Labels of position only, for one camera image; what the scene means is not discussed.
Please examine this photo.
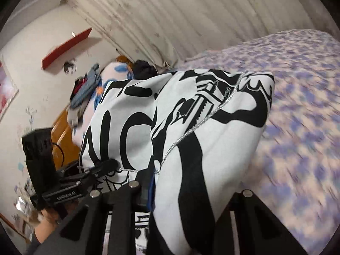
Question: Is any black white graffiti print jacket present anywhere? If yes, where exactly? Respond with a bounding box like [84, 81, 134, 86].
[79, 69, 275, 254]

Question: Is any pink blue flower rolled quilt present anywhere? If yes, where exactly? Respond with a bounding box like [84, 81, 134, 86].
[71, 62, 134, 147]

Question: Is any red wall shelf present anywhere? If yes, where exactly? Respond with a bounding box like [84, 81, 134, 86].
[41, 28, 92, 70]

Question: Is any purple floral bed blanket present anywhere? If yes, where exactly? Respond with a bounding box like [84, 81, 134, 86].
[177, 29, 339, 254]

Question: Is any orange wooden headboard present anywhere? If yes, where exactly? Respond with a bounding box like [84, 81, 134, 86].
[51, 109, 80, 170]

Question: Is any left hand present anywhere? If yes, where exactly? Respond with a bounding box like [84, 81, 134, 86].
[25, 207, 60, 254]

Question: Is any cartoon face wall sticker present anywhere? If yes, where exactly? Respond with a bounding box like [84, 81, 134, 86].
[63, 61, 77, 75]

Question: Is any grey patterned curtain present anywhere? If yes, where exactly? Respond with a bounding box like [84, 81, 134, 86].
[66, 0, 339, 66]

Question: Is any pink wall picture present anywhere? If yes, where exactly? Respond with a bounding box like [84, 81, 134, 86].
[0, 58, 19, 120]

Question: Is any black clothing behind quilt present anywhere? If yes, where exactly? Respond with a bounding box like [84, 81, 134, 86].
[131, 60, 158, 80]

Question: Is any pile of denim clothes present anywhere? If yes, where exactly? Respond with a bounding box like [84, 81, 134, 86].
[67, 63, 102, 128]

